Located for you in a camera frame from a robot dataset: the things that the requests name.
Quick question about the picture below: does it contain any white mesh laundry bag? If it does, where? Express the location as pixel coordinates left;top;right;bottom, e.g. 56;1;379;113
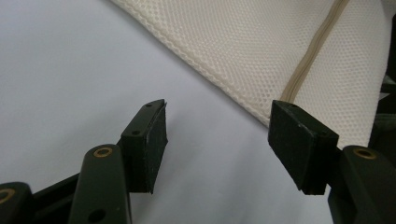
110;0;393;148

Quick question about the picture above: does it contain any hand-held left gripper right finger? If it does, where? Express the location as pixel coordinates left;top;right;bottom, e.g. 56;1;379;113
268;100;340;196

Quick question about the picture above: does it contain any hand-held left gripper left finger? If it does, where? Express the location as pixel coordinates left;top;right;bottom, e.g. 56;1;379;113
120;99;169;194

